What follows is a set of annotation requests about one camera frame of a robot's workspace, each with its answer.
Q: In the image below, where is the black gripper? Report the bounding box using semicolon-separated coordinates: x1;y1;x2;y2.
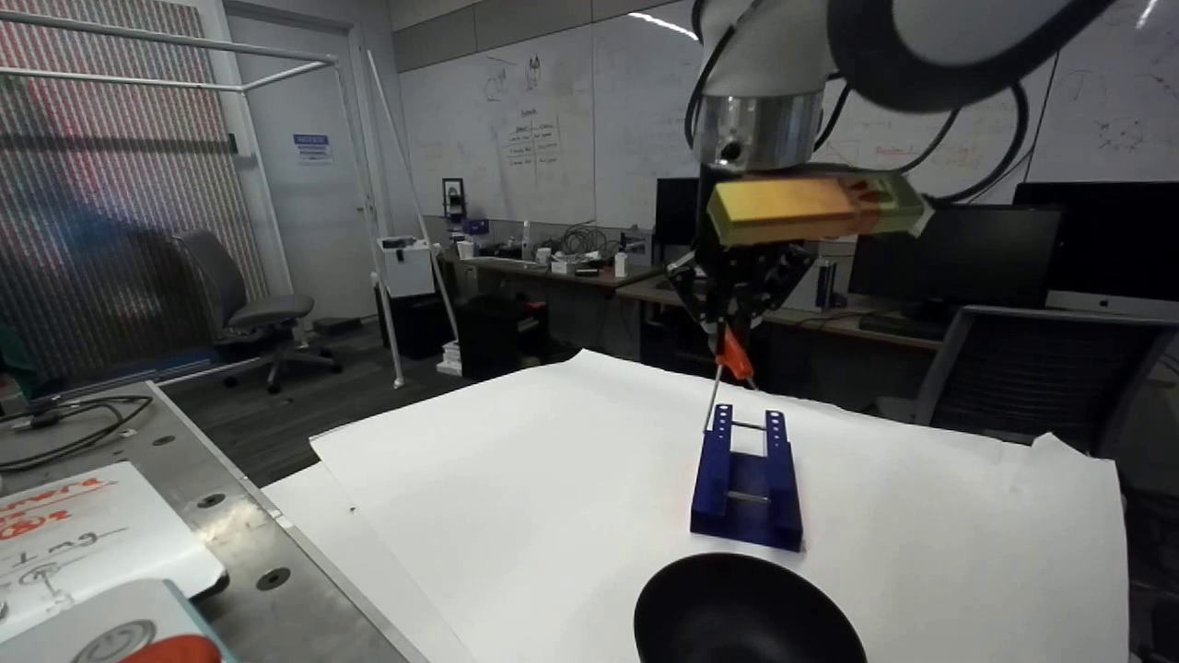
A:
691;234;821;350

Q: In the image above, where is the red handled metal tool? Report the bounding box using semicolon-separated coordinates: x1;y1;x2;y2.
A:
699;325;761;433

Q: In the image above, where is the black bowl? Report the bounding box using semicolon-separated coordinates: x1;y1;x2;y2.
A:
629;548;873;663

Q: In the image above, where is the black computer monitor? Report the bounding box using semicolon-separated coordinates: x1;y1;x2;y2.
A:
1011;177;1179;313
845;204;1069;329
649;174;710;250

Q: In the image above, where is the blue tool holder rack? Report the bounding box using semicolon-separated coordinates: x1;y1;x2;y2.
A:
686;397;811;556

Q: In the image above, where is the wooden desk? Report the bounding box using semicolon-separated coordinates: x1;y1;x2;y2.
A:
425;245;675;302

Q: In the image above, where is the white paper sheet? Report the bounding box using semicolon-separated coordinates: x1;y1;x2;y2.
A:
261;345;1134;663

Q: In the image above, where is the ceiling light strip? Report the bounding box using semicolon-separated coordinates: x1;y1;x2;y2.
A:
628;6;705;49

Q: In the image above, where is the grey mesh back chair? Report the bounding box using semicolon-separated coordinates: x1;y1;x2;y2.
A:
911;302;1179;459

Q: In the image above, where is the white box device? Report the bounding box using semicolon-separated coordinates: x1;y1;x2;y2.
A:
378;234;445;307

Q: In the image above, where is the white door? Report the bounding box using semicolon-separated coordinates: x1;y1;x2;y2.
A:
227;6;379;329

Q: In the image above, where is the blue door sign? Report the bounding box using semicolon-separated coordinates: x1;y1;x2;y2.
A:
288;128;336;162

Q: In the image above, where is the grey office chair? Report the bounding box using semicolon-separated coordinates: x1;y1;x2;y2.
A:
169;230;352;397

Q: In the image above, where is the translucent mesh partition panel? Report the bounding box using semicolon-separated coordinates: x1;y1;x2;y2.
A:
0;0;268;397

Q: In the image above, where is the white booklet with red circle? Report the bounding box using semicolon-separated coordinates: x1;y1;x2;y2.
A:
0;573;239;663

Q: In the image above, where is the handwritten white paper note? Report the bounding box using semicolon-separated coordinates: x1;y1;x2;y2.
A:
0;459;229;645

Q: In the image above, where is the yellow green wrist camera mount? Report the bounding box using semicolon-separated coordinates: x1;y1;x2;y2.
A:
705;168;940;245

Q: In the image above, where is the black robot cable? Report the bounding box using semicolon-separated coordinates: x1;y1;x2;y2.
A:
682;0;744;139
917;77;1038;209

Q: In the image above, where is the wall whiteboard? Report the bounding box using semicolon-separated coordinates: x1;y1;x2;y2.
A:
395;0;1179;234

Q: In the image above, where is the black wall device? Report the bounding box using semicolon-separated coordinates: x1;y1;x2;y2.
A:
440;174;473;230

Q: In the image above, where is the white pipe frame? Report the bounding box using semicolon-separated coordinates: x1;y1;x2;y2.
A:
0;6;414;395

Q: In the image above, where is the black table cable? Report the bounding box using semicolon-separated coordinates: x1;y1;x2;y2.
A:
0;390;160;480

